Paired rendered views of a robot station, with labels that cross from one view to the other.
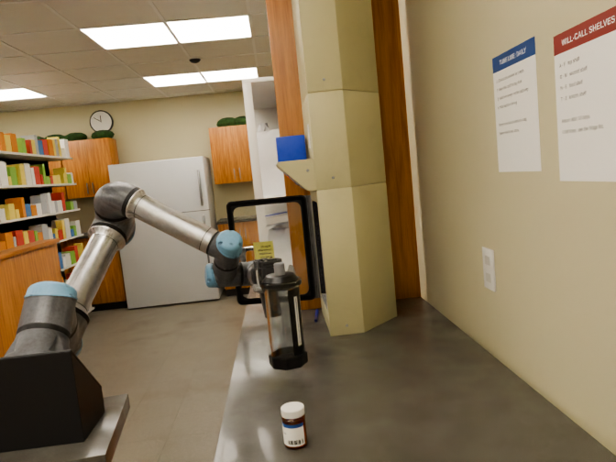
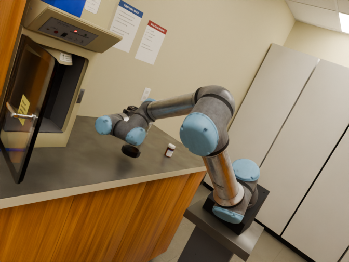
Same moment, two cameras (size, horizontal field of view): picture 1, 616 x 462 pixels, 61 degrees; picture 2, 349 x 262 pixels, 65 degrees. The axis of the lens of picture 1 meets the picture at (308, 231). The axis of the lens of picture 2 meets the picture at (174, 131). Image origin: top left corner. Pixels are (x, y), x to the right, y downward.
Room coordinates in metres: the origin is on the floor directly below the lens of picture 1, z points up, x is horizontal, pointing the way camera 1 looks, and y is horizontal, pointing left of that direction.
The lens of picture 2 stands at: (2.36, 1.00, 1.52)
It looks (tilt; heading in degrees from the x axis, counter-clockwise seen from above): 14 degrees down; 215
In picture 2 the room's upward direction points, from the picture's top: 24 degrees clockwise
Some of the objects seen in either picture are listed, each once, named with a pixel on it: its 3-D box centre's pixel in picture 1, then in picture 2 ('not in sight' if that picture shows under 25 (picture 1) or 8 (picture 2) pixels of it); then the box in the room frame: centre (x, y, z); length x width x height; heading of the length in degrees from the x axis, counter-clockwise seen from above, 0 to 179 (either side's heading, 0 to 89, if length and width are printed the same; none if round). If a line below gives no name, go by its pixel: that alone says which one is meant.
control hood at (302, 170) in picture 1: (294, 176); (77, 32); (1.80, 0.03, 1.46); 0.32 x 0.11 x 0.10; 3
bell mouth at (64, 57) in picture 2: not in sight; (52, 50); (1.79, -0.13, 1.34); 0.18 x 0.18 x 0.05
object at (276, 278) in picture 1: (280, 275); not in sight; (1.34, 0.08, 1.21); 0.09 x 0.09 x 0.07
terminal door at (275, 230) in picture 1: (270, 250); (22, 106); (1.97, 0.15, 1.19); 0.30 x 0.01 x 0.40; 84
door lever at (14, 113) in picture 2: not in sight; (18, 110); (2.01, 0.22, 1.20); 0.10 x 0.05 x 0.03; 84
